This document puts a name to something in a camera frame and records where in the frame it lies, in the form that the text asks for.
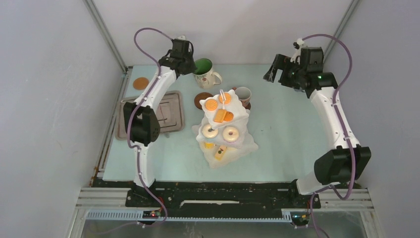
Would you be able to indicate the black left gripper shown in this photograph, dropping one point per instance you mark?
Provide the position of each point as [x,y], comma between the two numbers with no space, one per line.
[192,67]

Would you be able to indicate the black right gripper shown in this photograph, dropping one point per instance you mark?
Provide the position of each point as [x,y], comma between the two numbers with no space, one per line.
[282,62]

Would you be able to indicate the green-inside floral mug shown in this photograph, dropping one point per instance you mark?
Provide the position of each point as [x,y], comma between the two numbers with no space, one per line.
[205,75]

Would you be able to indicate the dark brown round coaster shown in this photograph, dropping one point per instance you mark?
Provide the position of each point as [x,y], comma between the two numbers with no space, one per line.
[201,96]

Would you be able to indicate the pink mug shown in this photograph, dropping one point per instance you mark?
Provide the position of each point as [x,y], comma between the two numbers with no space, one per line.
[243,96]

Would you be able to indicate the light brown round coaster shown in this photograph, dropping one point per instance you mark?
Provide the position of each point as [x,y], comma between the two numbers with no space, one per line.
[140,83]

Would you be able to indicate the small orange round cookie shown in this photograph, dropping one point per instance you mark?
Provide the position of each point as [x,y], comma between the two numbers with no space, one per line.
[225,98]

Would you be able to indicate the yellow square cake piece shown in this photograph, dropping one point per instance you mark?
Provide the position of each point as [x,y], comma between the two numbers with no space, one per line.
[220,115]

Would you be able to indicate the white chocolate-hole donut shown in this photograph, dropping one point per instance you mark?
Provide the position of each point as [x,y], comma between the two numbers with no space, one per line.
[208,132]

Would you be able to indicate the white three-tier cake stand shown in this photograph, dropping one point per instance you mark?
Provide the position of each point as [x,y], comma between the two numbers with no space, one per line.
[236,150]

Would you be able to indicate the white frosted donut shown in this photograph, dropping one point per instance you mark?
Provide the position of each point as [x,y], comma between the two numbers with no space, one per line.
[230,134]

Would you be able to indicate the yellow swirl roll cake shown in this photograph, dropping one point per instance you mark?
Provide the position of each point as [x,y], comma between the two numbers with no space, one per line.
[209,145]

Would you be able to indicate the yellow cake with berries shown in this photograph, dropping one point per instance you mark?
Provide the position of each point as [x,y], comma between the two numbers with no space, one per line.
[220,152]

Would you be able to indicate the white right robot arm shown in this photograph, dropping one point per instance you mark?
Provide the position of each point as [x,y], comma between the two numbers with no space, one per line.
[347,158]

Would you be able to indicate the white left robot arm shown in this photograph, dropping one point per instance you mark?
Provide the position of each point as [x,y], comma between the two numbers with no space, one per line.
[141,123]

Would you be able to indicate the metal serving tray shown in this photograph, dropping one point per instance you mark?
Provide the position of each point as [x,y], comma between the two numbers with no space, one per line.
[174,98]

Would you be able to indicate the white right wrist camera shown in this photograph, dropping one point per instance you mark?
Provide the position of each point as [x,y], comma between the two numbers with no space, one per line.
[298,45]

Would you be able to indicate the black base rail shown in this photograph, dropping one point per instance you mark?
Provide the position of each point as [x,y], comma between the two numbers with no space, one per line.
[221,200]

